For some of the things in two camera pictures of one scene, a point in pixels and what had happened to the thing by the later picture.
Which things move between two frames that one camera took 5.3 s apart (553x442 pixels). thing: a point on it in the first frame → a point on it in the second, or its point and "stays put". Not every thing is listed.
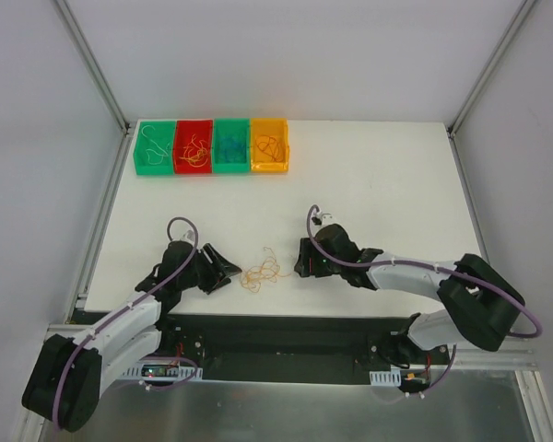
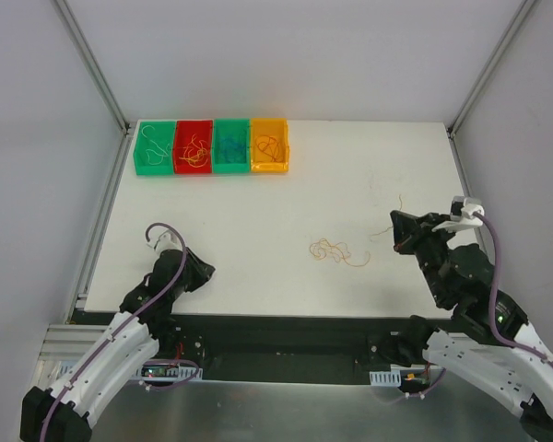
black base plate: x=297 y=348 stays put
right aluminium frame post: x=489 y=69 stays put
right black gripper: x=305 y=257 → x=417 y=235
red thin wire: x=271 y=146 stays put
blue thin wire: x=230 y=149 stays put
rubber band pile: x=269 y=270 → x=390 y=226
